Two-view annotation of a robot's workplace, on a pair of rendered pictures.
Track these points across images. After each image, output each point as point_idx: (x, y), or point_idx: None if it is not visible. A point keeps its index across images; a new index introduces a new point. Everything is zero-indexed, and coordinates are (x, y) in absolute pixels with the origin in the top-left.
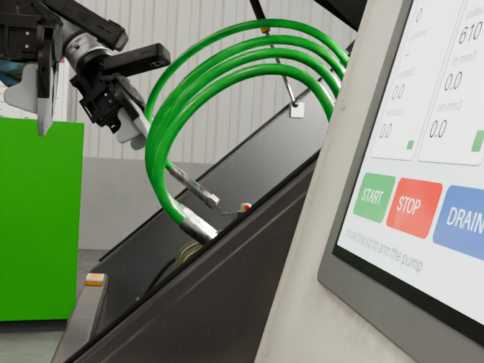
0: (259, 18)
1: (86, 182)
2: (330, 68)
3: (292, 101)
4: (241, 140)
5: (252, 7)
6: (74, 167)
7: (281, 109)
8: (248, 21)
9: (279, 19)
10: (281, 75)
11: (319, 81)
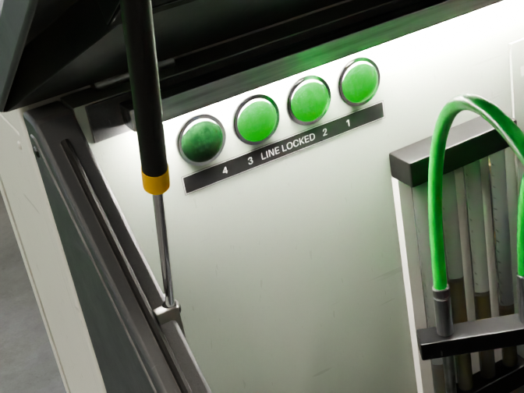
0: (166, 157)
1: None
2: (95, 200)
3: (177, 305)
4: None
5: (158, 138)
6: None
7: (165, 342)
8: (519, 132)
9: (492, 103)
10: (169, 267)
11: (116, 237)
